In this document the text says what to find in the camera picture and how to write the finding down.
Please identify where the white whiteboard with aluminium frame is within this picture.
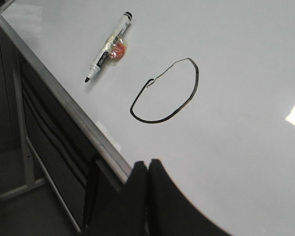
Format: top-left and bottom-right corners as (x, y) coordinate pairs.
(0, 0), (295, 236)

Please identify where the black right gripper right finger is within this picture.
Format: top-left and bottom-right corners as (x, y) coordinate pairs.
(147, 159), (229, 236)

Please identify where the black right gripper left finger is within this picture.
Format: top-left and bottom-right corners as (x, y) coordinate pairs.
(81, 161), (148, 236)

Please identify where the black cable bundle under table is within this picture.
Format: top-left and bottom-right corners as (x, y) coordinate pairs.
(19, 60), (100, 229)

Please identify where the white black whiteboard marker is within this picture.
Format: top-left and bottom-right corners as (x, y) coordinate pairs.
(85, 11), (132, 83)

